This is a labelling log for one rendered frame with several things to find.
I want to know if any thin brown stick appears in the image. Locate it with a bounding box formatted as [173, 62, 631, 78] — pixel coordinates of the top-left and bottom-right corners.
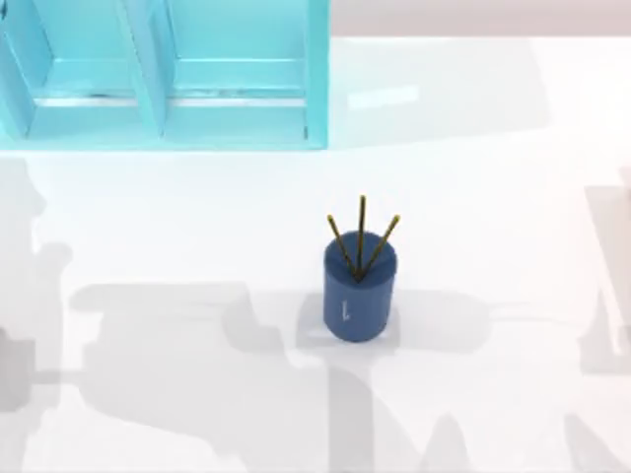
[358, 214, 401, 282]
[325, 214, 357, 280]
[356, 195, 367, 283]

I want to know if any dark blue cylindrical pot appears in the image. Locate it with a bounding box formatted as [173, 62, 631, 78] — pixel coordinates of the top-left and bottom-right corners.
[322, 230, 399, 345]

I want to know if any light blue rack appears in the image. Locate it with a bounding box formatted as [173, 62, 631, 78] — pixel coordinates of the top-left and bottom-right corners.
[0, 0, 330, 152]

